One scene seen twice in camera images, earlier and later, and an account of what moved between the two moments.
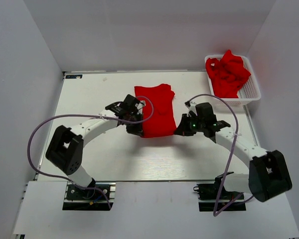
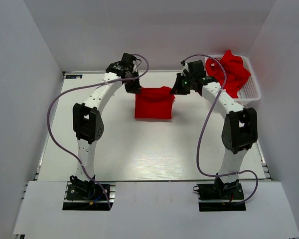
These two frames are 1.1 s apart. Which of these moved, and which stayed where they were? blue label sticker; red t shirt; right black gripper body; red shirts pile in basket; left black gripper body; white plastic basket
Moved: right black gripper body; red t shirt; left black gripper body
Stayed: blue label sticker; white plastic basket; red shirts pile in basket
